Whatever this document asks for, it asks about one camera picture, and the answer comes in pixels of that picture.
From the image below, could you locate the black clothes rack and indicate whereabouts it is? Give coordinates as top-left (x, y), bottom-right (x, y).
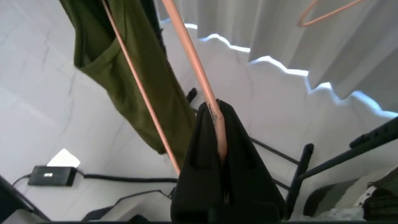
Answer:
top-left (185, 88), bottom-right (398, 220)

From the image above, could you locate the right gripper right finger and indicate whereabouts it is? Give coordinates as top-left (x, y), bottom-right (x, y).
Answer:
top-left (219, 99), bottom-right (286, 222)

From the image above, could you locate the white curtain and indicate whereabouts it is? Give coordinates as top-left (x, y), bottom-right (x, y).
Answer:
top-left (155, 0), bottom-right (398, 113)

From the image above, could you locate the heap of clothes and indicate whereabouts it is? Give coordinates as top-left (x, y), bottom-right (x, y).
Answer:
top-left (354, 167), bottom-right (398, 222)

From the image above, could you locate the green garment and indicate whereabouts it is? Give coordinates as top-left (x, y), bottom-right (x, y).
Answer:
top-left (58, 0), bottom-right (198, 169)

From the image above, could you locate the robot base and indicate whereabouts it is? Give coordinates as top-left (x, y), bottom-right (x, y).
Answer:
top-left (0, 174), bottom-right (52, 224)

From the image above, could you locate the black power adapter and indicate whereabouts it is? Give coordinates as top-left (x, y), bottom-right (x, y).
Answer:
top-left (27, 166), bottom-right (78, 187)

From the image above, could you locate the black cable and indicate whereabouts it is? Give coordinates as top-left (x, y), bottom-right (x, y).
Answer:
top-left (81, 188), bottom-right (175, 222)
top-left (11, 169), bottom-right (178, 187)

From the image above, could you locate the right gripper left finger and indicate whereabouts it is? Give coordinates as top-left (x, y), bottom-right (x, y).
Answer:
top-left (170, 101), bottom-right (225, 222)

